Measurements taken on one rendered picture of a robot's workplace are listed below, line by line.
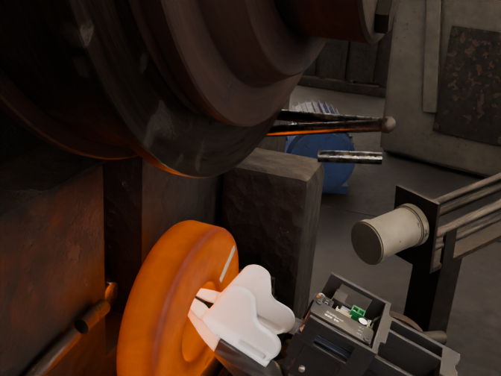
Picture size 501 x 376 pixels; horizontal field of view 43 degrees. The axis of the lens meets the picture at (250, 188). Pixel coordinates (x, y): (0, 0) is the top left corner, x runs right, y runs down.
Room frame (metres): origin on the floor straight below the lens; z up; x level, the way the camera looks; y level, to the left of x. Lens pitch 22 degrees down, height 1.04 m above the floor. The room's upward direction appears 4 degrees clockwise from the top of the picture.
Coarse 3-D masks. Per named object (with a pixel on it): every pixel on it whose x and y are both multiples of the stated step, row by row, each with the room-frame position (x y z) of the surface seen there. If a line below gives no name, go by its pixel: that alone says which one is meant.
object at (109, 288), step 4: (104, 272) 0.48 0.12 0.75; (104, 276) 0.47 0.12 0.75; (108, 276) 0.48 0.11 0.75; (104, 280) 0.47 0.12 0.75; (108, 280) 0.47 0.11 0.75; (112, 280) 0.48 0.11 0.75; (104, 284) 0.47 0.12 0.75; (108, 284) 0.47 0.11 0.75; (112, 284) 0.47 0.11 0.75; (116, 284) 0.48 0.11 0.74; (108, 288) 0.47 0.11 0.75; (112, 288) 0.47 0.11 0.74; (116, 288) 0.48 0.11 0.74; (108, 292) 0.47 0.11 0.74; (112, 292) 0.47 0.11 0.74; (116, 292) 0.48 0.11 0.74; (108, 296) 0.46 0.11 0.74; (112, 296) 0.47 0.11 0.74; (116, 296) 0.48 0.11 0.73; (108, 300) 0.47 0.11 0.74; (112, 300) 0.47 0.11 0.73; (112, 304) 0.47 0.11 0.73
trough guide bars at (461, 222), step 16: (496, 176) 0.97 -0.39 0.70; (464, 192) 0.92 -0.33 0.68; (480, 192) 0.95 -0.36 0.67; (496, 192) 0.97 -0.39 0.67; (448, 208) 0.90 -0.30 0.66; (496, 208) 0.86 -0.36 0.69; (448, 224) 0.81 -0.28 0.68; (464, 224) 0.82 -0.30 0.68; (480, 224) 0.85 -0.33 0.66; (448, 240) 0.80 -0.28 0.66; (448, 256) 0.80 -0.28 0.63
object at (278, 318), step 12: (240, 276) 0.45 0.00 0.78; (252, 276) 0.45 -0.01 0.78; (264, 276) 0.45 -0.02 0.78; (252, 288) 0.45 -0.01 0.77; (264, 288) 0.45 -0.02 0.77; (204, 300) 0.45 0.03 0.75; (216, 300) 0.45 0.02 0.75; (264, 300) 0.45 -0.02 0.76; (276, 300) 0.45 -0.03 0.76; (264, 312) 0.45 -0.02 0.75; (276, 312) 0.44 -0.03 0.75; (288, 312) 0.44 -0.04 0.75; (264, 324) 0.44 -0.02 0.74; (276, 324) 0.44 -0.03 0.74; (288, 324) 0.44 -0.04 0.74
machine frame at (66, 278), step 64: (0, 128) 0.42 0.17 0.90; (0, 192) 0.37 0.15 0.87; (64, 192) 0.39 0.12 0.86; (128, 192) 0.50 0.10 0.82; (192, 192) 0.60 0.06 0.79; (0, 256) 0.33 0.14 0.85; (64, 256) 0.39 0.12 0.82; (128, 256) 0.50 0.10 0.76; (0, 320) 0.33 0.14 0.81; (64, 320) 0.39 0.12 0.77
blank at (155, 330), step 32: (192, 224) 0.46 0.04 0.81; (160, 256) 0.42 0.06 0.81; (192, 256) 0.42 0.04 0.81; (224, 256) 0.48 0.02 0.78; (160, 288) 0.40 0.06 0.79; (192, 288) 0.42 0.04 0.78; (224, 288) 0.48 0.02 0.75; (128, 320) 0.39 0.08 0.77; (160, 320) 0.38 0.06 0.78; (128, 352) 0.38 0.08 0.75; (160, 352) 0.38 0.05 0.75; (192, 352) 0.45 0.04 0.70
